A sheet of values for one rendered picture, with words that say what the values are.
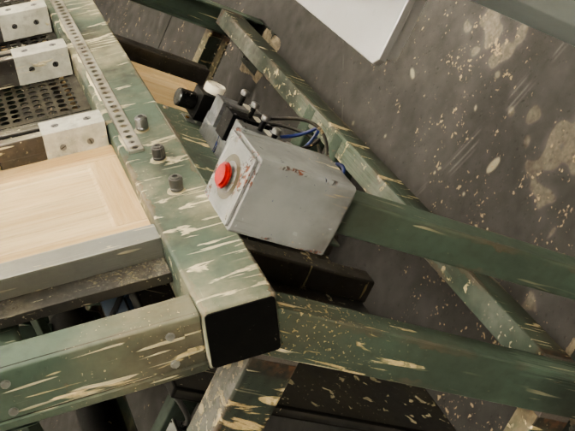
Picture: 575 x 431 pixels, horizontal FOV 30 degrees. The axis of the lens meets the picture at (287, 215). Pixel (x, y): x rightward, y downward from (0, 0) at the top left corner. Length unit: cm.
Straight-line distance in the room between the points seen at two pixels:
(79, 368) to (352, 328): 43
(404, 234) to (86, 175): 68
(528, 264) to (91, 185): 82
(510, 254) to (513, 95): 83
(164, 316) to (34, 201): 52
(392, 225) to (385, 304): 111
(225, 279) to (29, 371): 32
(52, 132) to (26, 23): 74
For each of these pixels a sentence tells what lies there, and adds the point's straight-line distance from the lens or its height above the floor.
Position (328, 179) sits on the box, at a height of 81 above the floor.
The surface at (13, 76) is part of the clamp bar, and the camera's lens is 257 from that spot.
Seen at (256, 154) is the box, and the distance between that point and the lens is 152.
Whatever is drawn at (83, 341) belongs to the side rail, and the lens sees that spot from 159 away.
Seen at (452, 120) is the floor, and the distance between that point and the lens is 274.
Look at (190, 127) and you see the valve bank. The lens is 219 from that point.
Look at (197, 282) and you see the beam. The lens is 166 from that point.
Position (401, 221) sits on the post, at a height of 64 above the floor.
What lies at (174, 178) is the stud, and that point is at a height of 87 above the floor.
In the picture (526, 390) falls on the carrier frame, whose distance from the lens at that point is 199.
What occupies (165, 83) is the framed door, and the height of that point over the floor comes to 40.
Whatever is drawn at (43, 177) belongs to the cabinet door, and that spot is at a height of 101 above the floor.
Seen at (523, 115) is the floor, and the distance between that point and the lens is 254.
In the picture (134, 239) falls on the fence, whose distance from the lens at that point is 181.
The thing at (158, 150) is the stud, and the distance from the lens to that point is 201.
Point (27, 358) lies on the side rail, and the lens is 159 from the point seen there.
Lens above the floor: 160
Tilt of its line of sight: 29 degrees down
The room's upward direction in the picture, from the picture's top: 74 degrees counter-clockwise
